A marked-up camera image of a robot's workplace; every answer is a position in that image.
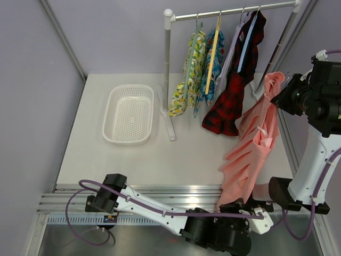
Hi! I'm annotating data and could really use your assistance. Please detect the pink pleated skirt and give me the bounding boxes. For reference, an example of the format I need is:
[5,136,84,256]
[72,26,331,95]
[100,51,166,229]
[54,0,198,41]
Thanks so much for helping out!
[216,71,285,208]

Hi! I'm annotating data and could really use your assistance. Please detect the light blue hanger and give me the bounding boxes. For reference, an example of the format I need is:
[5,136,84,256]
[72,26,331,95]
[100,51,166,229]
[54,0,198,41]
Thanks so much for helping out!
[237,12,258,73]

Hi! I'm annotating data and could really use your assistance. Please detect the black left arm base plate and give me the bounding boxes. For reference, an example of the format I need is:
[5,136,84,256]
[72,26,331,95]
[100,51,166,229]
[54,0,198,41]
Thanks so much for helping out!
[85,196,127,214]

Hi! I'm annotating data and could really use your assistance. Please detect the mint green hanger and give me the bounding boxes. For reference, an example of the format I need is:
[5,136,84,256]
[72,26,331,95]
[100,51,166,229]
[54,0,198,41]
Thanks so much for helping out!
[183,14,203,98]

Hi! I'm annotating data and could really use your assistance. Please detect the lavender hanger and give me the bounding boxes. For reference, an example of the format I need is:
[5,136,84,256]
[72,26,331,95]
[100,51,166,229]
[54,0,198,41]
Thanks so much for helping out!
[221,11,248,79]

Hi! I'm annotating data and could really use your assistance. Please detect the yellow lemon print garment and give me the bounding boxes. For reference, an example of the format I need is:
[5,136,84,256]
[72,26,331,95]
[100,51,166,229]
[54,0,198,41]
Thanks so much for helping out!
[168,30,206,117]

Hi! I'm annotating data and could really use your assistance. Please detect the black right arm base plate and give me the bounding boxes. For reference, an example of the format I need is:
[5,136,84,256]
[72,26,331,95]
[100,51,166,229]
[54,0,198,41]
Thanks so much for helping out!
[219,196,274,213]

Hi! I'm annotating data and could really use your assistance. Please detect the pink skirt hanger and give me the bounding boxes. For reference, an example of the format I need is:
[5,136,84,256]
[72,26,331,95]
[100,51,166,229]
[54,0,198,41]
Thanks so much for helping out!
[258,71,290,148]

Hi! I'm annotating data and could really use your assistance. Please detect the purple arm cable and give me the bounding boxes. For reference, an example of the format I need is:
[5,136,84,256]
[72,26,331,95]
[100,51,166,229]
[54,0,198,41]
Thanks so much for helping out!
[281,49,341,242]
[65,180,266,247]

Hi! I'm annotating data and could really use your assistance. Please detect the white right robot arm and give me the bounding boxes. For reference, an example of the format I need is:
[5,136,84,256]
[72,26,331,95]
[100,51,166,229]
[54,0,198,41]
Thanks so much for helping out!
[269,60,340,214]

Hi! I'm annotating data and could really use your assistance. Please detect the white slotted cable duct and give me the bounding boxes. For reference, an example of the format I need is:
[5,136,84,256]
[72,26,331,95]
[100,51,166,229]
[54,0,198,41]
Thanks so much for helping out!
[47,215,247,227]

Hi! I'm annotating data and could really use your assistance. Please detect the white perforated plastic basket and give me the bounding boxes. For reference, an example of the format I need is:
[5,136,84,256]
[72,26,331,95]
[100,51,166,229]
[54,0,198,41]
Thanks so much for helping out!
[102,84,155,146]

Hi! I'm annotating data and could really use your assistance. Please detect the left small circuit board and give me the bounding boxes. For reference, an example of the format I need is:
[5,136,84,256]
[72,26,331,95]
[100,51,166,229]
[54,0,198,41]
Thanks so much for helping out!
[103,215,118,223]

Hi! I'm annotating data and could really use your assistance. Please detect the red black plaid garment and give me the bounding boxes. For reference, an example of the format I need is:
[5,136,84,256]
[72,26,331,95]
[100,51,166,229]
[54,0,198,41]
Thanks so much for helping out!
[202,11,266,136]

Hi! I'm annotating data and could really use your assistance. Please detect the yellow wooden hanger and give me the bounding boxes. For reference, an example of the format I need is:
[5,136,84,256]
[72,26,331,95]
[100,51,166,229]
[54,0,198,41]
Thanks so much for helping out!
[205,12,221,95]

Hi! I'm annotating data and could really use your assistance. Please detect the aluminium mounting rail frame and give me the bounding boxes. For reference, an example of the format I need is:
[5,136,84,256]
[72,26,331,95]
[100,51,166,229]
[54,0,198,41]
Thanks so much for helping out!
[37,184,221,213]

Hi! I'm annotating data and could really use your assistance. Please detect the white silver clothes rack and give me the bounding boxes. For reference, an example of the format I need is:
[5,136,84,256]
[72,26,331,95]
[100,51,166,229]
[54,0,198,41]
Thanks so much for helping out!
[157,0,303,141]

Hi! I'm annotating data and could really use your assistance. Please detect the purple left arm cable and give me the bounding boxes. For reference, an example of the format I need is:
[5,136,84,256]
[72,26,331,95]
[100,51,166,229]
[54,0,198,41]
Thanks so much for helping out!
[65,180,266,247]

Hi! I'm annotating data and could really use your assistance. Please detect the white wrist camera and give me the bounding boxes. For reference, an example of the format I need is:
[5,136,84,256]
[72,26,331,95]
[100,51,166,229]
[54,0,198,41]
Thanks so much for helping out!
[249,207,274,235]
[300,50,328,81]

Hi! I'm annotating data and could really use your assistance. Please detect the blue floral garment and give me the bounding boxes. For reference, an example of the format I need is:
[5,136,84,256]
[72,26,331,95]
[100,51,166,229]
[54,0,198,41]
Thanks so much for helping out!
[193,29,225,118]

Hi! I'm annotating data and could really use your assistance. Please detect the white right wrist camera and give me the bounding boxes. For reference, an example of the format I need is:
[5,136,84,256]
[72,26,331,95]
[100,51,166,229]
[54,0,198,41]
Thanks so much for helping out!
[300,50,328,81]

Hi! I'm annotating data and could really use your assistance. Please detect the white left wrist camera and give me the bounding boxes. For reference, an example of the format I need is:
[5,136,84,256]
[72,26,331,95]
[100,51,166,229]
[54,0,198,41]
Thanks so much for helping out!
[249,207,274,235]

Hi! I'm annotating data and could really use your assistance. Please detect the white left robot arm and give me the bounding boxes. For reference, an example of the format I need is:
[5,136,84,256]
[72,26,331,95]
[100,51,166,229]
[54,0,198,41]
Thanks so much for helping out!
[91,173,251,255]

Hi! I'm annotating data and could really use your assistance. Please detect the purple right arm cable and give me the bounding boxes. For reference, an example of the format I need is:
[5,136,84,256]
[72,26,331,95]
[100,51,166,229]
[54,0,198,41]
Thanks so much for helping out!
[281,49,341,242]

